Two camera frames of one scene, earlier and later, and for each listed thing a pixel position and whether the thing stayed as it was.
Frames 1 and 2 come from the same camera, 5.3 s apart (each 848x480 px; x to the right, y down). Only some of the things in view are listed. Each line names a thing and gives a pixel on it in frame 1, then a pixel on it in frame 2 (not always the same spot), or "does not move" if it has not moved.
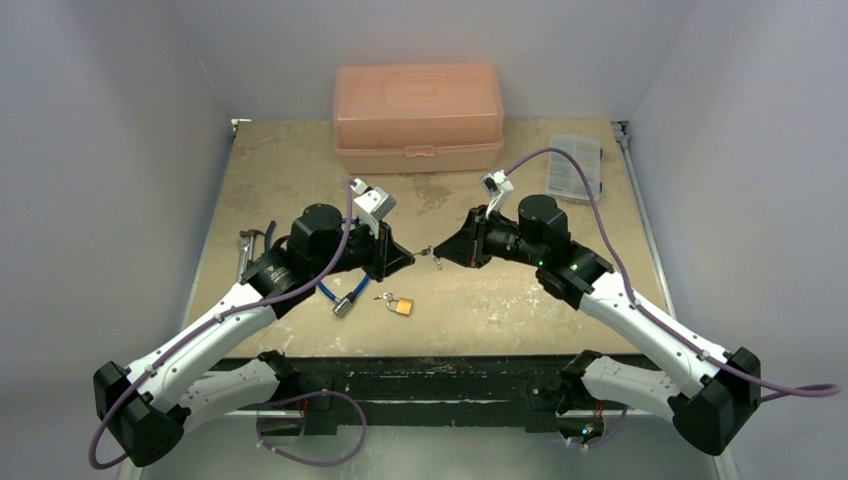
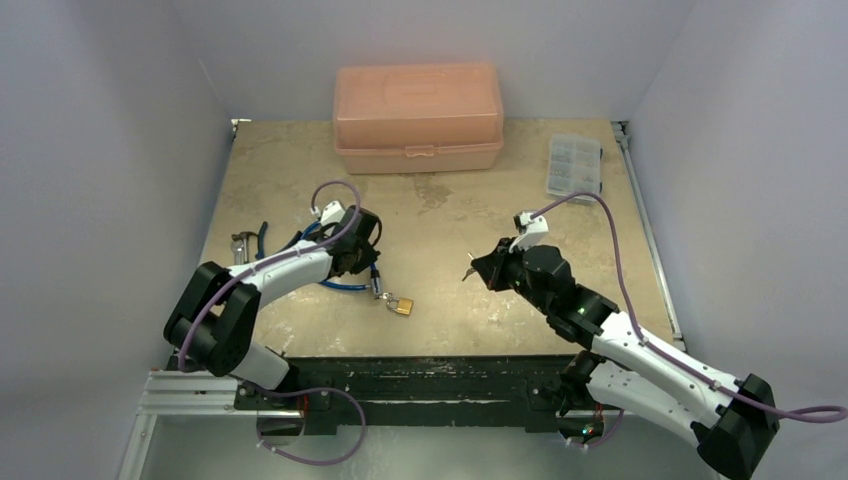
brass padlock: x=404 y=305 does not move
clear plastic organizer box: x=564 y=178 does not move
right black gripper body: x=476 y=237 -> x=500 y=266
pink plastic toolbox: x=418 y=118 does not move
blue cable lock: x=343 y=306 -> x=375 y=279
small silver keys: x=429 y=251 -> x=470 y=271
